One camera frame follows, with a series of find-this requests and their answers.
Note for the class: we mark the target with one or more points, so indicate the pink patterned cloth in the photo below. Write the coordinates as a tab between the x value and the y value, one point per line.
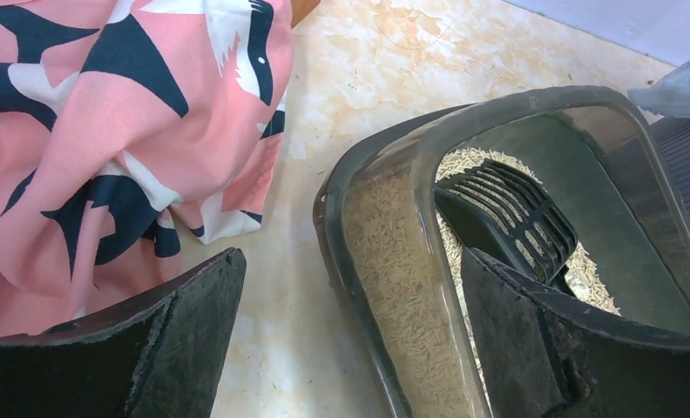
122	123

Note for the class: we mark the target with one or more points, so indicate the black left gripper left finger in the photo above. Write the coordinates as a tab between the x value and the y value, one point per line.
157	354

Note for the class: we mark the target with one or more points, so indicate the wooden tray box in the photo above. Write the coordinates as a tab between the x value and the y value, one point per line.
301	9

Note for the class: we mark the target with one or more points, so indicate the blue plastic bin liner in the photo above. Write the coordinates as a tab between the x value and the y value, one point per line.
668	97

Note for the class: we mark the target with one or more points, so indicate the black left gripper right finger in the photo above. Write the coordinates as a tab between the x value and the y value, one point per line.
546	354

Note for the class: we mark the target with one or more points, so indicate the black litter scoop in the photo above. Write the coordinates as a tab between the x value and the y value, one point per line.
503	212

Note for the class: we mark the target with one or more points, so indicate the dark green litter box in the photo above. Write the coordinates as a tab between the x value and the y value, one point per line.
398	266

